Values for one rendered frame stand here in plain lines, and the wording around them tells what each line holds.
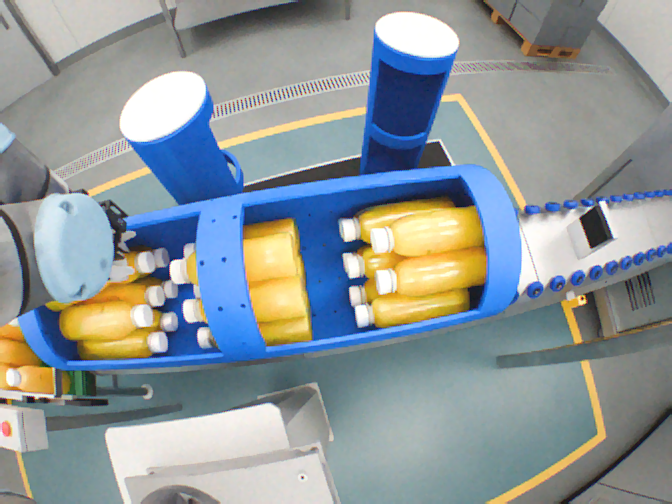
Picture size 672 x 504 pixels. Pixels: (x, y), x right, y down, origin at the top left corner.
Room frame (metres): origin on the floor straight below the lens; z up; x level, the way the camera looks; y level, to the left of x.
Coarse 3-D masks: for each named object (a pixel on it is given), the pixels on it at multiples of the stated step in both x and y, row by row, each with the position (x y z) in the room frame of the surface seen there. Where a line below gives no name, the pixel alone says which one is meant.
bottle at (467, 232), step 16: (464, 208) 0.24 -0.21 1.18; (400, 224) 0.21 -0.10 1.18; (416, 224) 0.21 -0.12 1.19; (432, 224) 0.21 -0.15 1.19; (448, 224) 0.21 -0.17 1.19; (464, 224) 0.21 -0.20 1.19; (480, 224) 0.21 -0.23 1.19; (400, 240) 0.19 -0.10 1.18; (416, 240) 0.18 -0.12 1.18; (432, 240) 0.18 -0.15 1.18; (448, 240) 0.19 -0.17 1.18; (464, 240) 0.19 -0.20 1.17; (480, 240) 0.19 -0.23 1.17; (416, 256) 0.17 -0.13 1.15
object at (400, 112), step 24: (384, 48) 0.90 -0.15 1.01; (384, 72) 1.10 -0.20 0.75; (408, 72) 1.12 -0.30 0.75; (432, 72) 0.85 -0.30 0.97; (384, 96) 1.11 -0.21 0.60; (408, 96) 1.11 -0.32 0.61; (432, 96) 1.02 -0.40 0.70; (384, 120) 1.12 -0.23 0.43; (408, 120) 1.10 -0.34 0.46; (432, 120) 0.89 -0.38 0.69; (384, 144) 0.86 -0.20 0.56; (408, 144) 0.85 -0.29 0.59; (360, 168) 0.97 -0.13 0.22; (384, 168) 1.02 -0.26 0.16; (408, 168) 1.02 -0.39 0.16
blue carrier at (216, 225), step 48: (288, 192) 0.25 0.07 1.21; (336, 192) 0.25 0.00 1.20; (384, 192) 0.33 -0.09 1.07; (432, 192) 0.34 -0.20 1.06; (480, 192) 0.24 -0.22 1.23; (144, 240) 0.24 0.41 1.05; (192, 240) 0.25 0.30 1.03; (240, 240) 0.16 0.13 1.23; (336, 240) 0.26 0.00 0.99; (192, 288) 0.16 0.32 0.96; (240, 288) 0.10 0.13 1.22; (336, 288) 0.17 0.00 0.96; (480, 288) 0.14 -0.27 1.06; (48, 336) 0.01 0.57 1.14; (192, 336) 0.05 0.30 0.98; (240, 336) 0.04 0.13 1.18; (336, 336) 0.06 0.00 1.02; (384, 336) 0.05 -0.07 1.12
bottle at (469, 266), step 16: (432, 256) 0.17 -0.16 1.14; (448, 256) 0.17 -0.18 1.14; (464, 256) 0.17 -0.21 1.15; (480, 256) 0.17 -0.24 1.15; (400, 272) 0.15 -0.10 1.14; (416, 272) 0.15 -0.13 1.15; (432, 272) 0.14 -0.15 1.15; (448, 272) 0.14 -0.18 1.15; (464, 272) 0.14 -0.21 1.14; (480, 272) 0.15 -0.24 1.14; (400, 288) 0.13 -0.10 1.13; (416, 288) 0.12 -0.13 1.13; (432, 288) 0.12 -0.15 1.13; (448, 288) 0.12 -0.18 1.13; (464, 288) 0.13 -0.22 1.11
